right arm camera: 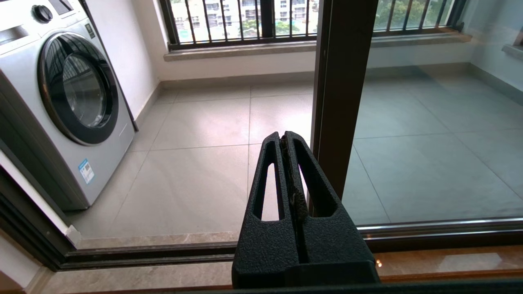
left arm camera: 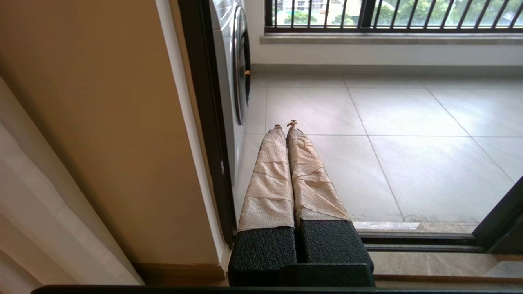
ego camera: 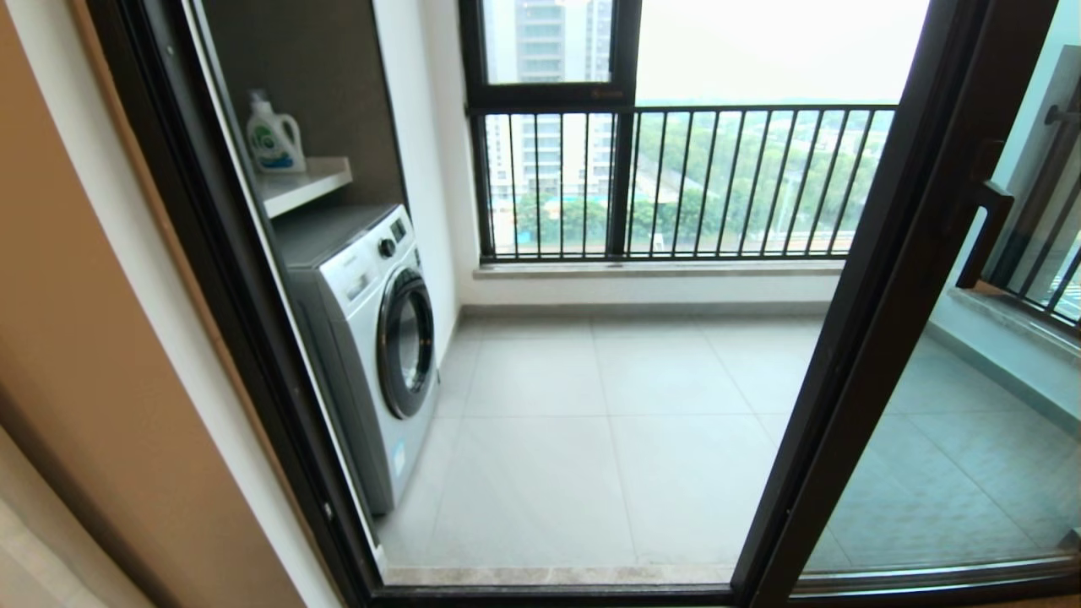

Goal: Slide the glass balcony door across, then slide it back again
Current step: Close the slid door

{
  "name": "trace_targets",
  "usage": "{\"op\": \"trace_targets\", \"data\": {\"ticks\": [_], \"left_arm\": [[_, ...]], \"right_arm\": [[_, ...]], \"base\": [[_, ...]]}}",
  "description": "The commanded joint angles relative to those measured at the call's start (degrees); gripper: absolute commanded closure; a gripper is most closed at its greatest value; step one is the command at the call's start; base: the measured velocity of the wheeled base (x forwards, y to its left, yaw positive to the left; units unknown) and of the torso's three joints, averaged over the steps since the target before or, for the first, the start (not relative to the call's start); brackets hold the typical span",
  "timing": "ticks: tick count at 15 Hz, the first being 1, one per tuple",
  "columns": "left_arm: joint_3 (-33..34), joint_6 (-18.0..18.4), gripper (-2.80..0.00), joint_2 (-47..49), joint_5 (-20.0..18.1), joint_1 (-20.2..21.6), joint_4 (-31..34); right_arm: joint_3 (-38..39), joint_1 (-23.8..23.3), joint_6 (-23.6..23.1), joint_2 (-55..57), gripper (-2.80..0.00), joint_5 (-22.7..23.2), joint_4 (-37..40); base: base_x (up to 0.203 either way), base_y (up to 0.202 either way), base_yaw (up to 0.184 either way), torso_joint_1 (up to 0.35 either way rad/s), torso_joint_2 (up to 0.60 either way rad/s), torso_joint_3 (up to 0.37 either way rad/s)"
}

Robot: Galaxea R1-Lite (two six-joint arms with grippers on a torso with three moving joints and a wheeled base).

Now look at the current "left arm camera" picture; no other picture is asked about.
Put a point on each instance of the dark window frame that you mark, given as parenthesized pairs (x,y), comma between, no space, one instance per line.
(367,12)

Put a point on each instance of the grey stone window sill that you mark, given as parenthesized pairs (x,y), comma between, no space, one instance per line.
(367,38)

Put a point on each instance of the black metal balcony railing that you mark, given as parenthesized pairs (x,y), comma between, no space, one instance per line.
(449,29)

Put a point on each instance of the brown wooden baseboard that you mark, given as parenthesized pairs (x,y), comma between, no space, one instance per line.
(179,271)

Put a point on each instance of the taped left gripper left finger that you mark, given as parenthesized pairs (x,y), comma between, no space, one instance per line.
(267,196)

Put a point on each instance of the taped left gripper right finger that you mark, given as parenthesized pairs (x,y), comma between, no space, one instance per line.
(318,196)

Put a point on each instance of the white curtain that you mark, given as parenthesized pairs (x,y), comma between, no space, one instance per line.
(41,224)

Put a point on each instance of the dark framed sliding glass door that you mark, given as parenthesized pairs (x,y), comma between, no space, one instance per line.
(502,220)

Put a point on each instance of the white front-load washing machine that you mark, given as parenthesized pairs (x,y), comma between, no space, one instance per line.
(226,81)

